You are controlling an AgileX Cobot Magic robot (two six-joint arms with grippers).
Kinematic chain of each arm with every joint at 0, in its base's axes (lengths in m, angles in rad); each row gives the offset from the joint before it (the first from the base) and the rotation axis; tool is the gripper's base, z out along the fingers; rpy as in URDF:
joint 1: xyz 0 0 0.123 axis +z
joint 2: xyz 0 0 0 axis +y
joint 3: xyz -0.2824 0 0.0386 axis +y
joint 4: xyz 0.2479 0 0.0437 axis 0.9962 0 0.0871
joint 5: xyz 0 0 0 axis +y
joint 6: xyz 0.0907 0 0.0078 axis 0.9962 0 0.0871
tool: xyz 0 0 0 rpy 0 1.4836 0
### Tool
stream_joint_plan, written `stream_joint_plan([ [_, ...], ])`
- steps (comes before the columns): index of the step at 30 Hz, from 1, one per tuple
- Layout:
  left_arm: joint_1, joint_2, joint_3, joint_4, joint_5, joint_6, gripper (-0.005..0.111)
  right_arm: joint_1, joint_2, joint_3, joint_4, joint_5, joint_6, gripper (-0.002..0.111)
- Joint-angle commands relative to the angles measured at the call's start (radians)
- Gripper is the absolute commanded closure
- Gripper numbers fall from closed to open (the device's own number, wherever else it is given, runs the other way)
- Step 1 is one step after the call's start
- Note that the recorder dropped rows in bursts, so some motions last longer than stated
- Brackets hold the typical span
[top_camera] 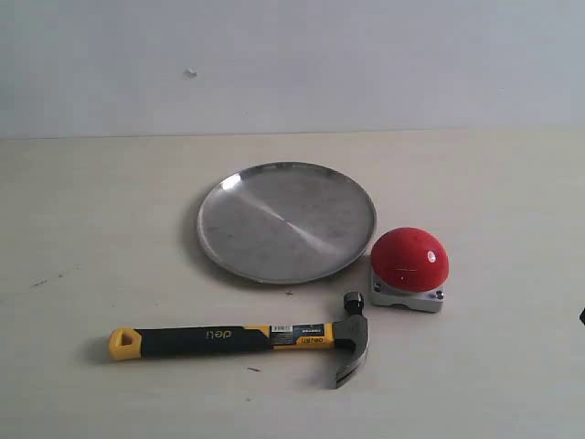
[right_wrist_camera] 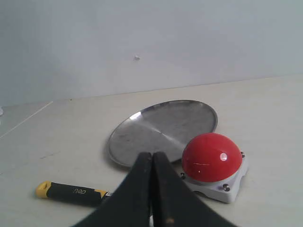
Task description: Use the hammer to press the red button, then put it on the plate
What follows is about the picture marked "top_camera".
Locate black and yellow claw hammer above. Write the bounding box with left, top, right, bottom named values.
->
left=108, top=292, right=369, bottom=388

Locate red dome push button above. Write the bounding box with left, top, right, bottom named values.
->
left=370, top=227, right=450, bottom=314

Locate round stainless steel plate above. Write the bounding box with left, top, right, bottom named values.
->
left=195, top=161, right=377, bottom=285

